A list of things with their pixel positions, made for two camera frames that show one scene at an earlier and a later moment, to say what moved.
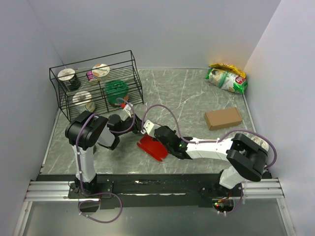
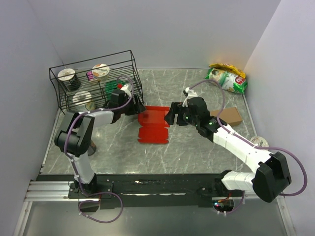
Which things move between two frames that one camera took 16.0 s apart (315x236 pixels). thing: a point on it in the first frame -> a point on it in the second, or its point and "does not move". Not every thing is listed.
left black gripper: (137, 125) -> (136, 108)
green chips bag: (227, 80) does not move
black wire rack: (98, 86) does not move
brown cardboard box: (217, 119) does not move
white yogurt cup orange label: (101, 71) does not move
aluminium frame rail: (253, 188) does not move
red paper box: (154, 148) -> (154, 128)
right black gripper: (174, 132) -> (176, 107)
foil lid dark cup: (69, 75) does not move
